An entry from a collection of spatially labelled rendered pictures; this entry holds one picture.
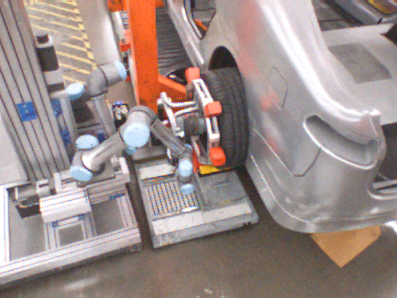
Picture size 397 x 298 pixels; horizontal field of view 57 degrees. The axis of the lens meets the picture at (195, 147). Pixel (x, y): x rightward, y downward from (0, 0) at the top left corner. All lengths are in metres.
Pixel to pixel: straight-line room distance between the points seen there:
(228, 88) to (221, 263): 1.28
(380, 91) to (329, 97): 1.37
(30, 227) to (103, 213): 0.51
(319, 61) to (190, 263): 1.75
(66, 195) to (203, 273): 1.11
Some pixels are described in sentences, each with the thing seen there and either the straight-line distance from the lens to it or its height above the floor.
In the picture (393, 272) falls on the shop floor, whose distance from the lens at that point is 3.15.
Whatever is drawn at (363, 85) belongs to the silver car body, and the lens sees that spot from 2.82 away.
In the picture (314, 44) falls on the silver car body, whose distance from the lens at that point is 1.68.
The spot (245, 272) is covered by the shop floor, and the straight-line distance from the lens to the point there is 2.80.
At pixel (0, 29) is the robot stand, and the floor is 1.68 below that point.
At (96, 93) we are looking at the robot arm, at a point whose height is 1.24.
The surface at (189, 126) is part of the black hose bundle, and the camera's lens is 2.19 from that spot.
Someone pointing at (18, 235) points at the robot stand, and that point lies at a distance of 2.89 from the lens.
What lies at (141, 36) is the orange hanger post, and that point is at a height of 1.25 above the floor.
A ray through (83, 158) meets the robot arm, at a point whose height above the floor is 1.07.
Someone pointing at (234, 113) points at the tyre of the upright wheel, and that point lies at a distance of 2.18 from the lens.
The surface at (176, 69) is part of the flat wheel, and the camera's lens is 3.57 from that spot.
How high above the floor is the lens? 2.49
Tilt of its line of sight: 46 degrees down
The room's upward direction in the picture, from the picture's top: 2 degrees clockwise
